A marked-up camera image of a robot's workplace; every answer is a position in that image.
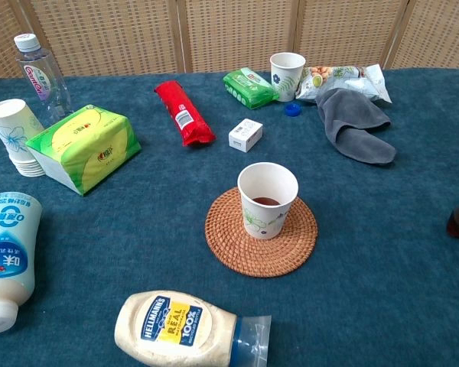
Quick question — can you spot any small white cardboard box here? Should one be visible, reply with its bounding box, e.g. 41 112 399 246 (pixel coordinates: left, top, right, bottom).
228 118 264 154

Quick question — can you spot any white cup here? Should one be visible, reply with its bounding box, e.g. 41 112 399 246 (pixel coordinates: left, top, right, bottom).
236 161 300 241

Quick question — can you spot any leaf print paper cup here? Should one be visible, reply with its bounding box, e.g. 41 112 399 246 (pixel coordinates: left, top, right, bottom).
269 52 307 103

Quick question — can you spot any Hellmann's mayonnaise squeeze bottle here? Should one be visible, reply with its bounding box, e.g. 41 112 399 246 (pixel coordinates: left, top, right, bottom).
113 290 272 367

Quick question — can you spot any clear plastic water bottle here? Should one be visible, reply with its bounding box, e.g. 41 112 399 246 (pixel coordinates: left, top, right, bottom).
14 33 73 127

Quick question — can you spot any white blue squeeze bottle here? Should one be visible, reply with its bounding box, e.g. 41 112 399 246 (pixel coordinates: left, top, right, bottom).
0 192 42 336

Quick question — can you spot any round woven rattan coaster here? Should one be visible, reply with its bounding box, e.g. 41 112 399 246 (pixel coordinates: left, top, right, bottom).
204 187 319 278

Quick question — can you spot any red snack package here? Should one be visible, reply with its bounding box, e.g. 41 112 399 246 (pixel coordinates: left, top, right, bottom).
154 80 216 148

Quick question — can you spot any green wet wipes pack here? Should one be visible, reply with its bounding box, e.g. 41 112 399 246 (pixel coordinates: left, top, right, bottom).
223 67 280 111

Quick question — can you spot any grey microfibre cloth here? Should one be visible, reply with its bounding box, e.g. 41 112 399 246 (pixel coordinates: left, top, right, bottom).
315 88 398 165

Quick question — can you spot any green yellow tissue pack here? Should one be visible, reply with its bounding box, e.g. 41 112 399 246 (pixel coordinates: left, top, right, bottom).
24 104 142 197

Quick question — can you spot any blue carpet table cover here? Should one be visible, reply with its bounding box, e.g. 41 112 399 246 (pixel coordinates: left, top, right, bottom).
0 67 459 367

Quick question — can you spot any white peanut snack bag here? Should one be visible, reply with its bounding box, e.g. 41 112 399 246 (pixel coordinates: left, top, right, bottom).
296 63 393 105

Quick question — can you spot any woven rattan folding screen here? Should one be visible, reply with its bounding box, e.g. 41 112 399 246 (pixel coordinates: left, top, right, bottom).
0 0 459 80

